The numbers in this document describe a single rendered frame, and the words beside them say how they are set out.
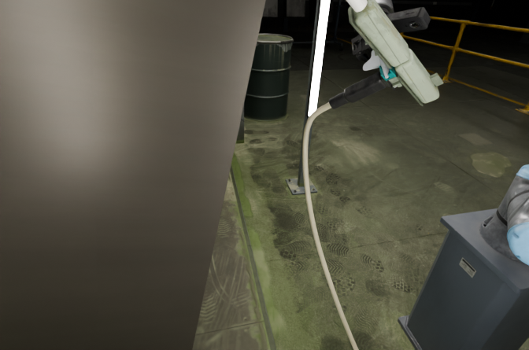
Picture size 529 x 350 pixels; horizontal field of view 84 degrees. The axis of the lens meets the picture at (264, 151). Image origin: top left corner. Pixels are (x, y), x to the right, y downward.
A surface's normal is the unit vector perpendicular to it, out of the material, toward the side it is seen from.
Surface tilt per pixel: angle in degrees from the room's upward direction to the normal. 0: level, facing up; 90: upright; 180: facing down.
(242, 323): 0
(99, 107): 90
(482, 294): 90
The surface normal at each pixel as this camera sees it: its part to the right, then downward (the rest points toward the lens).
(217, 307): 0.04, -0.87
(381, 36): -0.07, 0.87
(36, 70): 0.25, 0.47
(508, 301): -0.53, 0.40
